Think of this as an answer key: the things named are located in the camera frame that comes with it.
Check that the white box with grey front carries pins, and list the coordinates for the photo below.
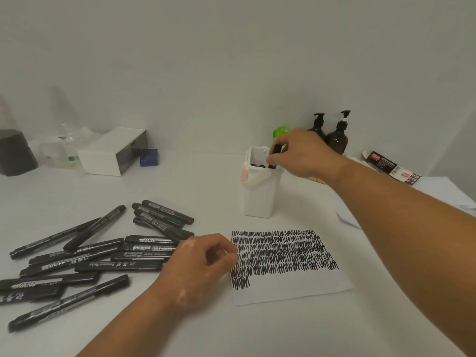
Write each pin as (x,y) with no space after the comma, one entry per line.
(96,159)

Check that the person's left forearm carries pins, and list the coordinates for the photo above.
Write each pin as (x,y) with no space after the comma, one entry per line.
(130,330)

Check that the small gold box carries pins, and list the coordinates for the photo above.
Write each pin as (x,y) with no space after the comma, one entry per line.
(318,181)

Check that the brown pump bottle white neck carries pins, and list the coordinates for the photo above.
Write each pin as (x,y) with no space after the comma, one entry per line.
(338,141)

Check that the person's right hand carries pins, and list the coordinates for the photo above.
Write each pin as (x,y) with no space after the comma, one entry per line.
(308,156)

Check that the pile of black markers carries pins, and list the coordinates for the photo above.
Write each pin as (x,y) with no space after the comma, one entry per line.
(93,263)

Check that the white paper with black scribbles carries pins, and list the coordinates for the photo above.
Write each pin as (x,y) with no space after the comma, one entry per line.
(290,290)

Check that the clear jar with green lid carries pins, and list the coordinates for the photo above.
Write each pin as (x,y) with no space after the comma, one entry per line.
(280,131)

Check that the person's right forearm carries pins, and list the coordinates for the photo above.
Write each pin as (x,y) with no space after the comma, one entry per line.
(409,226)

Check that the black and red cardboard box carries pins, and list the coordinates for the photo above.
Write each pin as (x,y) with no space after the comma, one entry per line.
(390,167)

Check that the small blue box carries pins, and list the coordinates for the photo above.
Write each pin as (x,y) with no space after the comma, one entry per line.
(148,157)

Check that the clear bottle with dark liquid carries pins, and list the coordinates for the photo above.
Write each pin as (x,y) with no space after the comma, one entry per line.
(16,152)

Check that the pile of loose white sheets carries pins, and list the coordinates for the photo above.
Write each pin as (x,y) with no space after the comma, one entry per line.
(446,193)

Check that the person's left hand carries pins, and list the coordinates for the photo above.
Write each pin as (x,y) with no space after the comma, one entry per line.
(197,267)

